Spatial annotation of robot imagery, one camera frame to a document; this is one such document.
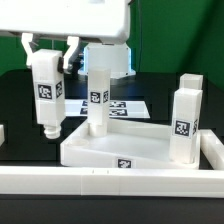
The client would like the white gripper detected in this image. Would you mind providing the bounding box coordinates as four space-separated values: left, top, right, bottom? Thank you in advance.
0 0 130 74

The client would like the white desk top tray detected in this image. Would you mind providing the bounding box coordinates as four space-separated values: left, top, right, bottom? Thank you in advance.
60 119 200 169

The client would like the AprilTag marker sheet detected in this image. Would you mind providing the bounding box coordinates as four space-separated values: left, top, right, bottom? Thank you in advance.
65 99 150 119

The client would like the white left obstacle bar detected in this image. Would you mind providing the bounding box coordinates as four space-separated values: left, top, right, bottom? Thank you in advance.
0 125 5 146

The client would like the white obstacle bar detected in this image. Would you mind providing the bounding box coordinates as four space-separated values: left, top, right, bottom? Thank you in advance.
200 129 224 170
0 125 5 146
0 166 224 198

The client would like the white front obstacle bar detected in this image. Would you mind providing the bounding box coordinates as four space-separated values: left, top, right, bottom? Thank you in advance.
0 166 224 198

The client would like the white right obstacle bar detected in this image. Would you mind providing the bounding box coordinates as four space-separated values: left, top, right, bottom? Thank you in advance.
200 129 224 170

